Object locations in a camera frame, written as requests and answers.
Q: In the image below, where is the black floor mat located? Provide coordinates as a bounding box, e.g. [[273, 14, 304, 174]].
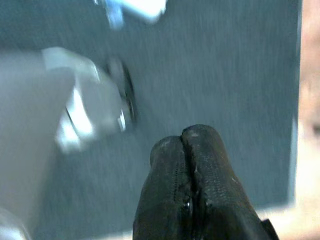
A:
[[0, 0, 302, 240]]

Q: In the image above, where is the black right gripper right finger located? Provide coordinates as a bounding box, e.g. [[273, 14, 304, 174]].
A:
[[181, 123, 270, 240]]

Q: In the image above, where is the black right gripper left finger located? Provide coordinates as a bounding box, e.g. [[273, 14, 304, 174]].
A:
[[134, 135, 194, 240]]

